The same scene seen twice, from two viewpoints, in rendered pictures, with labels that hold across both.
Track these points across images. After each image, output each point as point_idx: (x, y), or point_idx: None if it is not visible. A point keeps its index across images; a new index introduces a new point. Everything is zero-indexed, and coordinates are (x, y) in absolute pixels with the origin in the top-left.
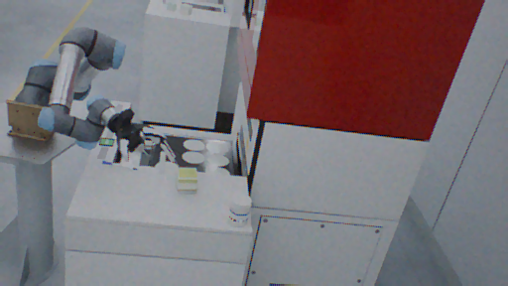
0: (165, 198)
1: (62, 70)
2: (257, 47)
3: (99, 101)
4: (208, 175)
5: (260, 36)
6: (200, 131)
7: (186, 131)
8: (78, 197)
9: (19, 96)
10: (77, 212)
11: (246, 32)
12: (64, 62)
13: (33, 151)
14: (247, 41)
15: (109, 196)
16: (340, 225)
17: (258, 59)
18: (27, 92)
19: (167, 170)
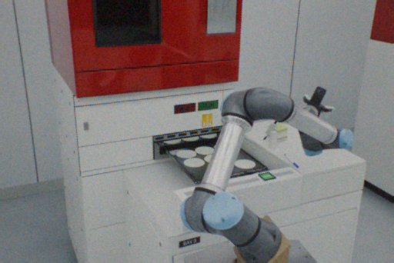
0: (297, 141)
1: (311, 114)
2: (233, 28)
3: (308, 111)
4: (249, 135)
5: (238, 18)
6: (134, 185)
7: (143, 191)
8: (345, 163)
9: (276, 232)
10: (357, 158)
11: (150, 50)
12: (304, 109)
13: (290, 254)
14: (170, 51)
15: (326, 155)
16: None
17: (240, 34)
18: (268, 223)
19: (266, 147)
